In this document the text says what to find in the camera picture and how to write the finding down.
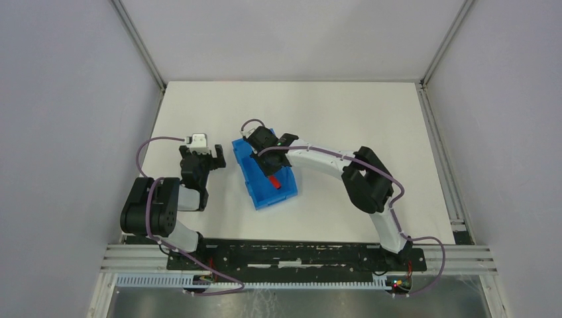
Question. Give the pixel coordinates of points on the aluminium front frame rail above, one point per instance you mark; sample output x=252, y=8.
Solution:
x=460, y=259

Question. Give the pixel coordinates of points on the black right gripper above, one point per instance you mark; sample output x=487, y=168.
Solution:
x=267, y=171

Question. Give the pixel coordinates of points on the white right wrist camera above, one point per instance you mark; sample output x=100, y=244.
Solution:
x=247, y=132

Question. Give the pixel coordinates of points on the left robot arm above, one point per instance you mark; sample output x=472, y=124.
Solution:
x=151, y=209

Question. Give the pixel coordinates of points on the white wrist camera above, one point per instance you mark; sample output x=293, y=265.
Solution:
x=197, y=143
x=247, y=132

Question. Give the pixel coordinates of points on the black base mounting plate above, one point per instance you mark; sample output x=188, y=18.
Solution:
x=281, y=261

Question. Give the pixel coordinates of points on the left aluminium corner post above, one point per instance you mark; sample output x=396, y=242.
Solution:
x=138, y=42

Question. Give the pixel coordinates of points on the right aluminium corner post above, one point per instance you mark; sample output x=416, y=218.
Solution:
x=453, y=29

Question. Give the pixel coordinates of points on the aluminium corner post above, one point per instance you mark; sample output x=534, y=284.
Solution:
x=453, y=29
x=138, y=42

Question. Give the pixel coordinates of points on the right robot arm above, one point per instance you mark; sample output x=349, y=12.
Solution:
x=367, y=181

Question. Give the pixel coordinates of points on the blue plastic bin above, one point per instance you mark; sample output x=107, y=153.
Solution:
x=261, y=191

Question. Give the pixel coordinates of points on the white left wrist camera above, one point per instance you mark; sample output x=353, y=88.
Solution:
x=197, y=143

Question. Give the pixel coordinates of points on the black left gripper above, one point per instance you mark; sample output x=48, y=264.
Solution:
x=215, y=162

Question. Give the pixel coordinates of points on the red handled screwdriver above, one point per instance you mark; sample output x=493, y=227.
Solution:
x=275, y=182

